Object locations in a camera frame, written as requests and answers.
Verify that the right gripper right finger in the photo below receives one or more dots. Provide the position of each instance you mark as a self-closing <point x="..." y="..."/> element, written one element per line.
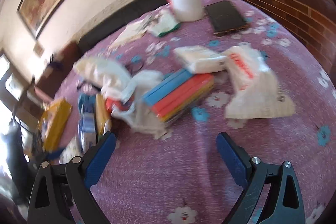
<point x="284" y="203"/>

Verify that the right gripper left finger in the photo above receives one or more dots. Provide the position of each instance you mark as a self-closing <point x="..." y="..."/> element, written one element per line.
<point x="58" y="188"/>

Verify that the white red-lettered plastic bag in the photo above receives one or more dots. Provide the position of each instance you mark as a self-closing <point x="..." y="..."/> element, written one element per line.
<point x="257" y="94"/>

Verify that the blue red sponge pack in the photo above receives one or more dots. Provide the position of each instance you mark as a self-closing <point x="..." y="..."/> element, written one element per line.
<point x="176" y="93"/>

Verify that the white tissue pack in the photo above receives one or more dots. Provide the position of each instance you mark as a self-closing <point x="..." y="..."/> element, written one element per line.
<point x="199" y="59"/>

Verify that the yellow cardboard box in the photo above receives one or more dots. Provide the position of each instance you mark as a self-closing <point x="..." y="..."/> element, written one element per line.
<point x="52" y="123"/>

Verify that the purple floral tablecloth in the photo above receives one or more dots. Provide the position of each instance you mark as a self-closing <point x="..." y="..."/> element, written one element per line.
<point x="181" y="178"/>

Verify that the white paper booklet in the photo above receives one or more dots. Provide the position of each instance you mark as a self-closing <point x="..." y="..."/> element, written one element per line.
<point x="132" y="32"/>

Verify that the black tablet device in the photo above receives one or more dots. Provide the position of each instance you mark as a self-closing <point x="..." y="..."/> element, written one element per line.
<point x="225" y="18"/>

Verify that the wooden slatted cabinet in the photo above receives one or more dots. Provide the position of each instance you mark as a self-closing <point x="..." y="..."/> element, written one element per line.
<point x="312" y="22"/>

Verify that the white green cloth pack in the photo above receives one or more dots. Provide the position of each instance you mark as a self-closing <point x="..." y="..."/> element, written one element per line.
<point x="162" y="23"/>

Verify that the white plastic bucket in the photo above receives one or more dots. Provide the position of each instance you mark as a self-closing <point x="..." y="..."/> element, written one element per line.
<point x="188" y="10"/>

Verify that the black sofa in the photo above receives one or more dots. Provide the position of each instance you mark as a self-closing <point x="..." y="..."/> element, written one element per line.
<point x="117" y="20"/>

